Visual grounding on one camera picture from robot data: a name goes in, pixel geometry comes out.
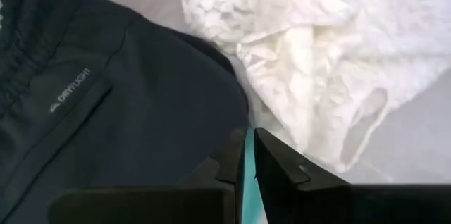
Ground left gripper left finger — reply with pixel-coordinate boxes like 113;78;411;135
47;127;247;224

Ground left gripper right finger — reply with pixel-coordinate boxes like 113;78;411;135
253;127;451;224

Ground white lace garment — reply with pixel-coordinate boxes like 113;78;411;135
180;0;451;175

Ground black garment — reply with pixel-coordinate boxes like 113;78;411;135
0;0;250;224

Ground teal drawstring shorts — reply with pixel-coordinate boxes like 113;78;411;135
242;127;268;224

